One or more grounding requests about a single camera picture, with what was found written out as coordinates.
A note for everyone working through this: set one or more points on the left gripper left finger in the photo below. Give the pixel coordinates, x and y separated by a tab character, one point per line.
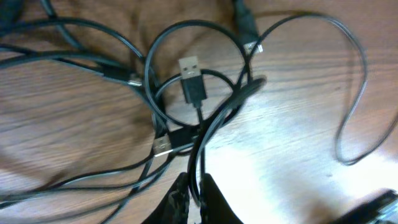
174	207

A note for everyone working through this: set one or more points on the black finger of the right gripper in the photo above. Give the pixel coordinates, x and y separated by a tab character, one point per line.
375	211

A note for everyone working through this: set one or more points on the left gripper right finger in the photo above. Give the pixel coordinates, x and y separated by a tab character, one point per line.
215	209

